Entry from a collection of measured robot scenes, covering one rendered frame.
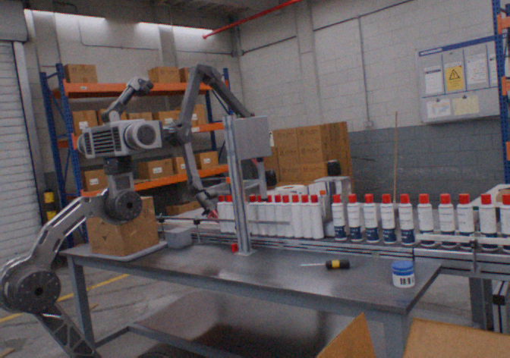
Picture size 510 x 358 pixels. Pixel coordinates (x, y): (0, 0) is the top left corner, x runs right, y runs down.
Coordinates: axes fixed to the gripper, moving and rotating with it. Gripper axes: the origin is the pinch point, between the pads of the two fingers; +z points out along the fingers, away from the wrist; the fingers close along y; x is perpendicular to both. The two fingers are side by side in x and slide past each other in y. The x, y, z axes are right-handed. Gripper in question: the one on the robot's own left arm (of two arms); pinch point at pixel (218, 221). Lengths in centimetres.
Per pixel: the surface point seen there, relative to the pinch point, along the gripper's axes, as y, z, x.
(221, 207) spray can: -2.1, -3.6, -9.2
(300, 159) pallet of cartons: 322, -86, 107
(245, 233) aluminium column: -16.0, 20.5, -23.5
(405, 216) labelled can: -4, 61, -85
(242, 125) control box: -15, -16, -61
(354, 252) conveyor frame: -6, 59, -57
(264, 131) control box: -7, -9, -63
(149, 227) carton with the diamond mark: -25.1, -19.7, 20.9
